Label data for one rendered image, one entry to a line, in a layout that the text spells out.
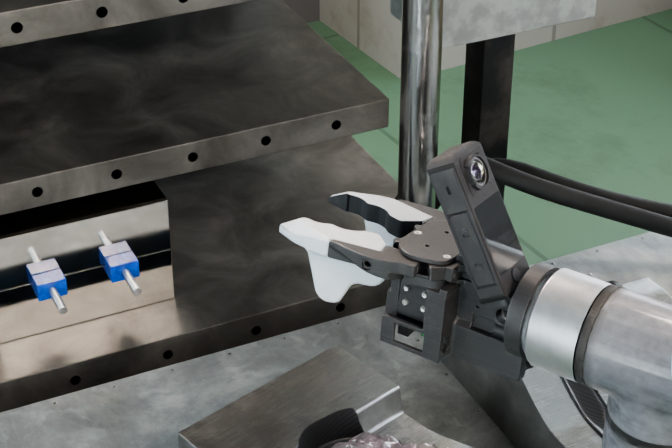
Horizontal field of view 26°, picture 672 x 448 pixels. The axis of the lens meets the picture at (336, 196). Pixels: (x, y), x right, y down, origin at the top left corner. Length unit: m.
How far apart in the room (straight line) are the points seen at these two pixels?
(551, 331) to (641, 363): 0.07
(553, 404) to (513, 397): 0.06
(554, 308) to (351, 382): 0.84
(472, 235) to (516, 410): 0.87
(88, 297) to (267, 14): 0.62
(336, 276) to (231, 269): 1.17
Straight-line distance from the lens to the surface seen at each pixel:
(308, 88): 2.25
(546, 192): 2.24
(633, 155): 4.25
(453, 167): 1.03
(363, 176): 2.52
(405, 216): 1.14
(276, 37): 2.42
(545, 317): 1.04
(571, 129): 4.36
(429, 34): 2.12
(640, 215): 2.26
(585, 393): 1.89
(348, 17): 4.81
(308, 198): 2.45
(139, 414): 1.99
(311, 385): 1.84
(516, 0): 2.34
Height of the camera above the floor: 2.06
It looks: 31 degrees down
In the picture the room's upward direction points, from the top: straight up
